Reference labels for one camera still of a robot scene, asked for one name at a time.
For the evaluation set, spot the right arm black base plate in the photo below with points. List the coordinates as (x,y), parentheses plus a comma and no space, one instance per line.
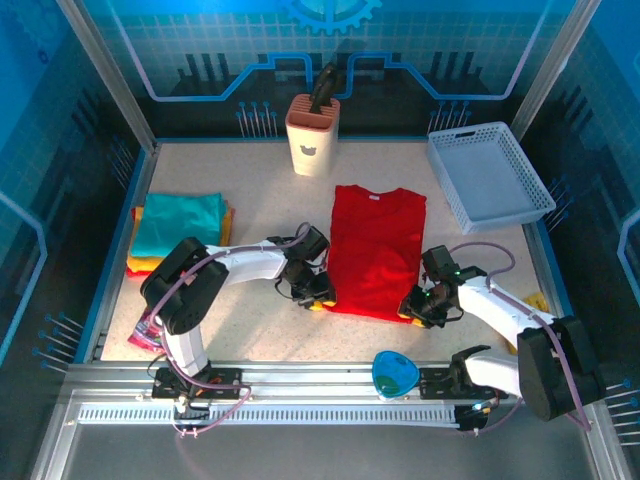
(435,387)

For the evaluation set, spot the white perforated plastic basket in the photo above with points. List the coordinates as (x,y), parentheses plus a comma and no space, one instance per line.
(490,175)

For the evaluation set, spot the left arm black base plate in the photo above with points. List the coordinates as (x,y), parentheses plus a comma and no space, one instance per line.
(220,387)

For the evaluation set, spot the colourful snack packet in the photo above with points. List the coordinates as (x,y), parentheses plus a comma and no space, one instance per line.
(142,332)

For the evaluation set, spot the blue green round object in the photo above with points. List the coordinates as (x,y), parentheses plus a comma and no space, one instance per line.
(392,375)

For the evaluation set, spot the aluminium frame post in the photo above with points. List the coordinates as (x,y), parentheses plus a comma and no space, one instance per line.
(111,75)
(554,65)

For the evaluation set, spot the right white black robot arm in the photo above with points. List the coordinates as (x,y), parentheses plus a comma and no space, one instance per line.
(500,305)

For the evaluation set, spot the cream knife block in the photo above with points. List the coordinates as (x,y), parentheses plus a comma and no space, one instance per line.
(312,155)

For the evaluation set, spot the aluminium rail frame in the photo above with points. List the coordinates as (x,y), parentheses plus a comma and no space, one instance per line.
(310,380)

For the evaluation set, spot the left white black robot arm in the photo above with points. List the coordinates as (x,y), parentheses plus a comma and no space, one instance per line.
(240,262)

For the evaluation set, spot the red folded t-shirt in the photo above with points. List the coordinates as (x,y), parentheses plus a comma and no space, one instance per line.
(136,273)

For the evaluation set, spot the red t-shirt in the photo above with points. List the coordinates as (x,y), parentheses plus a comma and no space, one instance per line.
(136,273)
(375,250)

